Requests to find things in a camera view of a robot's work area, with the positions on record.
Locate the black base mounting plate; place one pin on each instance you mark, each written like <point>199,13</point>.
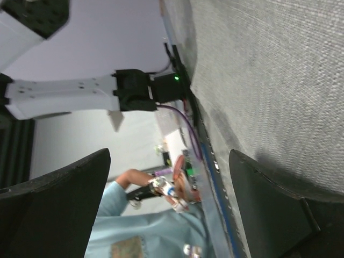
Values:
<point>215,198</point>

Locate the person in light blue shirt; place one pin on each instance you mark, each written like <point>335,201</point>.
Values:
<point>162,234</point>

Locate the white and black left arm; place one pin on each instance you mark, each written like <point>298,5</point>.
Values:
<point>25,24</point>

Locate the grey cloth napkin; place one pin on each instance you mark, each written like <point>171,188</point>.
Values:
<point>269,74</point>

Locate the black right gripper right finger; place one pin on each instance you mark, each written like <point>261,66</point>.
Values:
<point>278,222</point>

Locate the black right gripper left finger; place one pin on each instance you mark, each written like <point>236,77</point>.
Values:
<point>52,215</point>

